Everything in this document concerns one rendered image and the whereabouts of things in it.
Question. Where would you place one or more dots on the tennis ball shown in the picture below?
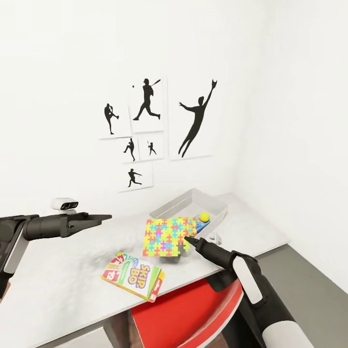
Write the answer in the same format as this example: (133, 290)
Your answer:
(204, 217)

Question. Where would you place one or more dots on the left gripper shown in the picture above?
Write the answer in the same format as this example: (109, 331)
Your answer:
(64, 225)

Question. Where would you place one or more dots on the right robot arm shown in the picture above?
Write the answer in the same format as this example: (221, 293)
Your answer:
(276, 324)

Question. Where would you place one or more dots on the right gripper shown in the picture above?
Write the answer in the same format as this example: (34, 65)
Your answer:
(207, 249)

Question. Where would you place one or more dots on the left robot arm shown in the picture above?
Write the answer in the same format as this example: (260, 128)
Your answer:
(17, 231)

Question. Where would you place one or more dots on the board game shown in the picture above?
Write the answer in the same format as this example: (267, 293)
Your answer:
(134, 275)
(199, 224)

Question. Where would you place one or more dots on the jigsaw puzzle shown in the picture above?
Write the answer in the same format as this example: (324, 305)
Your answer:
(191, 225)
(162, 236)

